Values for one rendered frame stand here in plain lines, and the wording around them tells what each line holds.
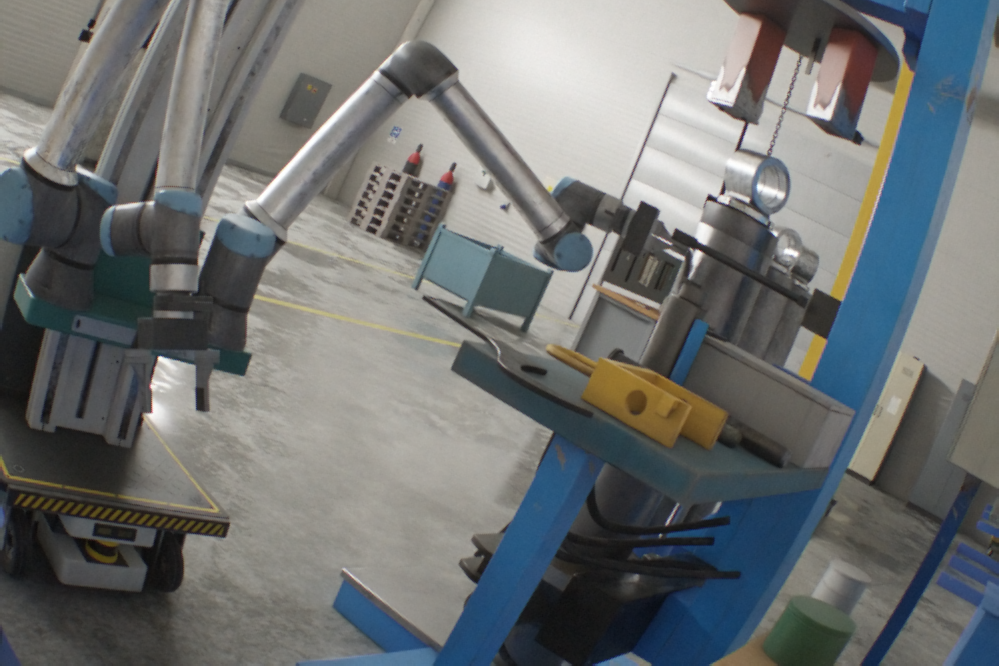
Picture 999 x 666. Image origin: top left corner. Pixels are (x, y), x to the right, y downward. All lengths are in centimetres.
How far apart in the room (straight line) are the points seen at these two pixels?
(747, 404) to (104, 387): 151
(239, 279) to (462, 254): 826
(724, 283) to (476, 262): 804
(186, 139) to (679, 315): 93
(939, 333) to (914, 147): 1082
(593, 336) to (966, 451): 663
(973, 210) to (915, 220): 1115
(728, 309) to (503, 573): 109
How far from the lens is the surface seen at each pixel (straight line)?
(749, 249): 224
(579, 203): 234
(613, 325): 841
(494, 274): 1022
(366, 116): 225
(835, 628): 98
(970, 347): 1284
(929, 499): 1227
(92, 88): 170
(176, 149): 168
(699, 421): 136
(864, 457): 1238
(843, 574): 469
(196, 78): 170
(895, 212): 211
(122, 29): 168
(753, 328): 359
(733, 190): 233
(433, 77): 213
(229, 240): 209
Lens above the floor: 126
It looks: 6 degrees down
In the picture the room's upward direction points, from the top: 24 degrees clockwise
